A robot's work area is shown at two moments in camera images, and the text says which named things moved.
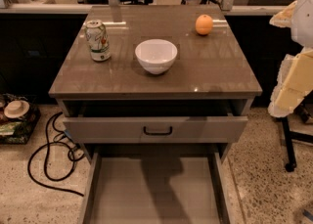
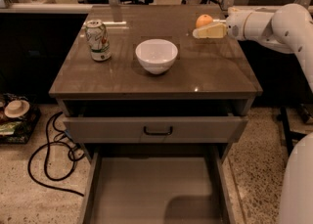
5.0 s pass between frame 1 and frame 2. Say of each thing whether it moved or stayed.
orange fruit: stayed
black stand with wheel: stayed
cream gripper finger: moved
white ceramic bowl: stayed
